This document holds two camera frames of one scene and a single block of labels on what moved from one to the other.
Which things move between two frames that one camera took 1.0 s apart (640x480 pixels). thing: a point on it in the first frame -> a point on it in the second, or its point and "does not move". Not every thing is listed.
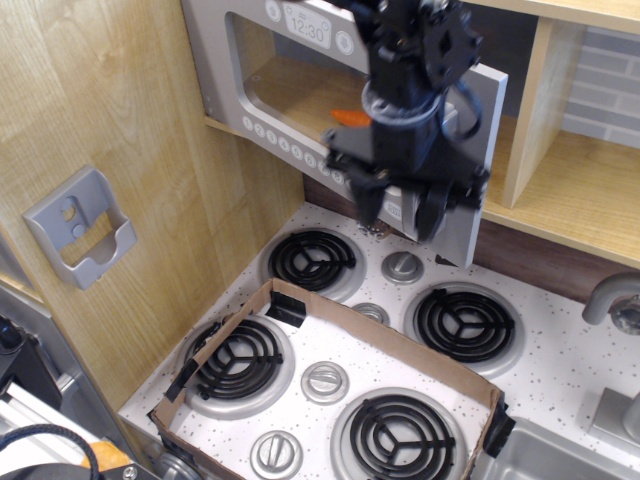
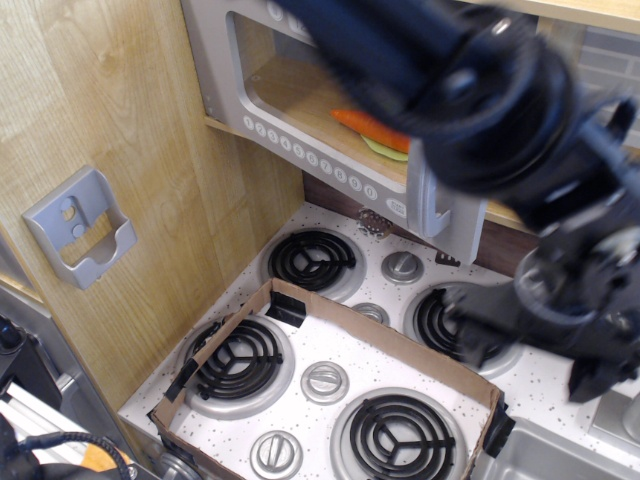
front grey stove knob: x=276 y=455 does not move
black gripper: x=404 y=143 -> x=577 y=289
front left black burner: x=246 y=373 does not move
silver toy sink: x=536 y=452 does not move
